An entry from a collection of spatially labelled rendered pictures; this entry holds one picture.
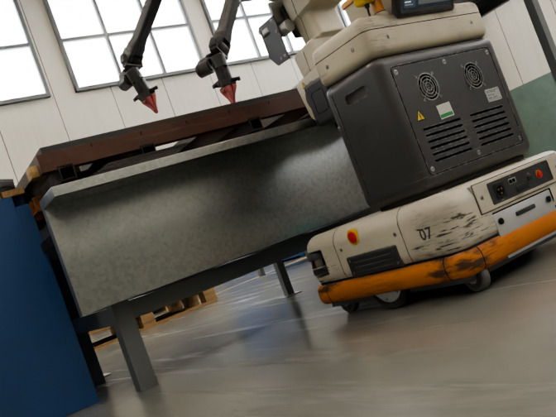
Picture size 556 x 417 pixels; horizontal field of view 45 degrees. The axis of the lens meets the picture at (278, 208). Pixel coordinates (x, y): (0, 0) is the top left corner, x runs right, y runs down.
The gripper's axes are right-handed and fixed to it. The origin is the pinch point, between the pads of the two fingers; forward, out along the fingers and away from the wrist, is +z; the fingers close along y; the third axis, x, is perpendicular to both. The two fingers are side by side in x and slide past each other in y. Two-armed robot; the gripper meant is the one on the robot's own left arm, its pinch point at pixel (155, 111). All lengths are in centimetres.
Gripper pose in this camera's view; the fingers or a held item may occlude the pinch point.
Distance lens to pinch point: 289.7
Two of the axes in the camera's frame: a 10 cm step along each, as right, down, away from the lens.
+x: 4.8, -1.7, -8.6
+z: 5.0, 8.6, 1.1
